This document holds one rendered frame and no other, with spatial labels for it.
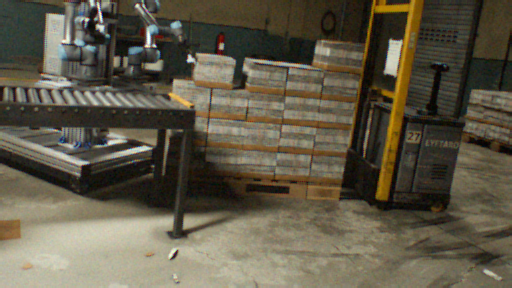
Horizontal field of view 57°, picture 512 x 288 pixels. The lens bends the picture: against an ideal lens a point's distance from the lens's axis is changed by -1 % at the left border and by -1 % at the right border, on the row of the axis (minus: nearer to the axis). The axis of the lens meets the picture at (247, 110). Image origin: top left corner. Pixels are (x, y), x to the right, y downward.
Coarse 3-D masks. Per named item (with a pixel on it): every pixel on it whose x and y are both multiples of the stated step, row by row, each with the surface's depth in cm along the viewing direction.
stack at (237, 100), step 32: (192, 96) 358; (224, 96) 363; (256, 96) 367; (288, 96) 371; (224, 128) 367; (256, 128) 371; (288, 128) 376; (192, 160) 368; (224, 160) 372; (256, 160) 376; (288, 160) 381; (224, 192) 377; (256, 192) 382
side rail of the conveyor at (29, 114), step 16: (0, 112) 233; (16, 112) 236; (32, 112) 240; (48, 112) 243; (64, 112) 247; (80, 112) 250; (96, 112) 254; (112, 112) 258; (128, 112) 262; (144, 112) 266; (160, 112) 270; (176, 112) 274; (192, 112) 279; (128, 128) 264; (144, 128) 268; (160, 128) 272; (176, 128) 276; (192, 128) 281
